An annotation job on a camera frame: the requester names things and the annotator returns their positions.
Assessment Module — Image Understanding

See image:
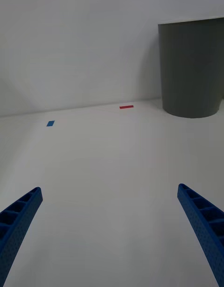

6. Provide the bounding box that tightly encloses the grey plastic waste bin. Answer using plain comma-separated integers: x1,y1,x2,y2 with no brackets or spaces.
158,16,224,119

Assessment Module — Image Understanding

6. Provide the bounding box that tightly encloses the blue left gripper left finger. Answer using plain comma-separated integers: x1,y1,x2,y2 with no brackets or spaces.
0,186,43,287

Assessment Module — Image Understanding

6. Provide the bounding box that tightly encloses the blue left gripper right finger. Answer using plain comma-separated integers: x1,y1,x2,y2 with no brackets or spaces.
177,183,224,287

